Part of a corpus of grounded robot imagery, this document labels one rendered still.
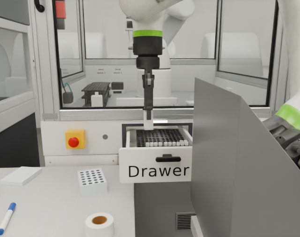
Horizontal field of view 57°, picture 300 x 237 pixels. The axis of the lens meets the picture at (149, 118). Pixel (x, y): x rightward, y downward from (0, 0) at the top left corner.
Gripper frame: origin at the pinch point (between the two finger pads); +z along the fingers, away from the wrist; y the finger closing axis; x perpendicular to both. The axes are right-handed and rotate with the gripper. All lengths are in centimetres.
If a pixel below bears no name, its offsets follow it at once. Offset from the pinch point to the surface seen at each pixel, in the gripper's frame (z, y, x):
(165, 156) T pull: 8.8, 13.0, 4.2
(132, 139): 14.1, -25.1, -5.6
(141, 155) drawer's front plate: 9.1, 10.3, -2.7
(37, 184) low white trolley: 23.3, -2.8, -39.0
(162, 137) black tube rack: 9.3, -10.3, 5.7
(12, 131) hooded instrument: 21, -75, -78
